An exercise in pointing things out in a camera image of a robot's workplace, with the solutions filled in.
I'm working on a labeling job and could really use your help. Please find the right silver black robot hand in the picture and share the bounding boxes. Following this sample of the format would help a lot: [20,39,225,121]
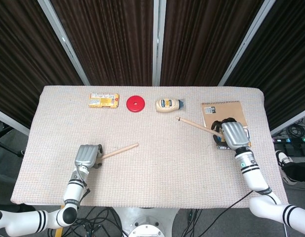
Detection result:
[211,118,251,151]

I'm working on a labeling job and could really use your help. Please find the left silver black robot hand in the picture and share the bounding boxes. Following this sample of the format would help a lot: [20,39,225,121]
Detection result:
[74,144,104,171]

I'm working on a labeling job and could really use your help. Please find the plain wooden stick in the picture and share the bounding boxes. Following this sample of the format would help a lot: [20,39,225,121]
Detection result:
[100,143,139,160]

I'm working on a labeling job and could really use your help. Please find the wooden stick with dark ring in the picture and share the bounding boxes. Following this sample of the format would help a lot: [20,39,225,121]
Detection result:
[175,116,222,136]

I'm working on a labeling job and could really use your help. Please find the colourful blue orange carton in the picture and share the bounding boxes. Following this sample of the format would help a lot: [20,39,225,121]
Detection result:
[216,127,252,151]

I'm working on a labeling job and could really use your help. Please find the brown spiral notebook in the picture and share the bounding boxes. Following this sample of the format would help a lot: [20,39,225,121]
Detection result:
[201,100,249,131]

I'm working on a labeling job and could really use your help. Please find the white black sneaker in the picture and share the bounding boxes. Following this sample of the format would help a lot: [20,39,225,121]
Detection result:
[275,150,291,173]

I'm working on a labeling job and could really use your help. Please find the black power strip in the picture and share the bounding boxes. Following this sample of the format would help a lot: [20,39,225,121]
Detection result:
[272,136,305,145]

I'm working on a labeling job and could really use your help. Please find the yellow snack box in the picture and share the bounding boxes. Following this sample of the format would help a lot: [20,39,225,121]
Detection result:
[88,92,120,109]

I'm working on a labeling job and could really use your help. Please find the red round disc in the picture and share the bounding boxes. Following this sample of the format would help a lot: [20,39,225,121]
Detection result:
[126,95,146,113]

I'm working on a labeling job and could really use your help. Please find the beige woven table cloth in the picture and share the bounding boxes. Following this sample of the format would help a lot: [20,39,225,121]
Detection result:
[10,85,284,207]

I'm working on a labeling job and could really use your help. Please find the black trouser leg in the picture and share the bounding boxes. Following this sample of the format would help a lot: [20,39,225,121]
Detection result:
[282,157,305,186]

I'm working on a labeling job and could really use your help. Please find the mayonnaise squeeze bottle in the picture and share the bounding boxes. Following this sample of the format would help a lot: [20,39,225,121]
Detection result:
[155,98,186,114]

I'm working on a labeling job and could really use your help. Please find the yellow floor tape strip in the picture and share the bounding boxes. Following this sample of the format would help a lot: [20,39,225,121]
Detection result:
[54,204,68,237]

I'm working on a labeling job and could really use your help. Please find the dark brown pleated curtain panel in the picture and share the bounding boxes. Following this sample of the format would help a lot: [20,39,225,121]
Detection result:
[49,0,154,86]
[160,0,265,86]
[223,0,305,131]
[0,0,84,129]

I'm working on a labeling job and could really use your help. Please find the tangled black background cables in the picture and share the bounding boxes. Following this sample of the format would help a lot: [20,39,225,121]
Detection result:
[285,119,305,139]

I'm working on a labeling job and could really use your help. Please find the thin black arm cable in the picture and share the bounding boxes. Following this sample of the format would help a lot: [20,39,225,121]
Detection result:
[225,190,255,210]

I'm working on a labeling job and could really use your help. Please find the black floor cable bundle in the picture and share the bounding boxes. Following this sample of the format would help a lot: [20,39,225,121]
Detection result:
[178,208,205,237]
[47,206,124,237]

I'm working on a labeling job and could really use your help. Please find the grey metal partition post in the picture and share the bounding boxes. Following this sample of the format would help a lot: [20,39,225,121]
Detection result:
[37,0,90,86]
[218,0,276,86]
[151,0,167,86]

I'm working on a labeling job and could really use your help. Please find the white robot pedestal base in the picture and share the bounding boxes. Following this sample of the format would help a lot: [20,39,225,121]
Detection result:
[112,206,180,237]

